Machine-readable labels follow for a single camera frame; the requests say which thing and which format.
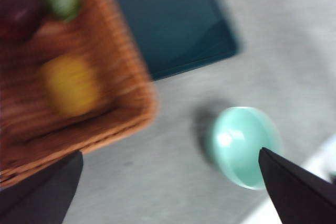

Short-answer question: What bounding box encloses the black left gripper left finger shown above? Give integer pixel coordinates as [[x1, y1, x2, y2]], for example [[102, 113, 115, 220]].
[[0, 150, 84, 224]]

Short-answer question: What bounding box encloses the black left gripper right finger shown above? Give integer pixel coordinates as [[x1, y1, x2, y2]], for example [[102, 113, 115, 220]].
[[258, 147, 336, 224]]

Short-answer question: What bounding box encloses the teal bowl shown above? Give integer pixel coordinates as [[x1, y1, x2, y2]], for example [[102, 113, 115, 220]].
[[207, 105, 286, 190]]

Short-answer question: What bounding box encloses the brown wicker basket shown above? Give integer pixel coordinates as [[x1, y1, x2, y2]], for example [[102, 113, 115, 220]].
[[0, 0, 161, 183]]

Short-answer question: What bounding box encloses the dark purple fruit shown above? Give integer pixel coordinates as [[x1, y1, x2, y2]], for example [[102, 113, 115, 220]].
[[0, 0, 44, 42]]

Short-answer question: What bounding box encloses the black rectangular tray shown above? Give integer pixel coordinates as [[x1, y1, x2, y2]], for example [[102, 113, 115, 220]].
[[111, 0, 244, 82]]

